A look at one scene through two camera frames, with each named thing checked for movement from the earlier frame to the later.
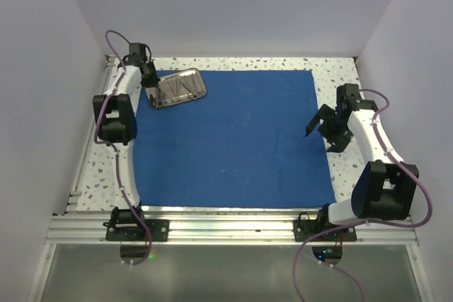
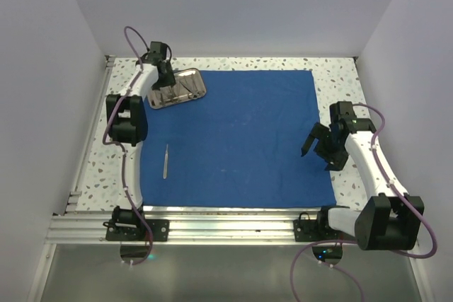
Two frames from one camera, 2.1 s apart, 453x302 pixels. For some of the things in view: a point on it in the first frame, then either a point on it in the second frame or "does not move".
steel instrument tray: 185,85 does not move
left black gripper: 154,81 to 170,80
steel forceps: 175,96 does not move
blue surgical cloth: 242,143 does not move
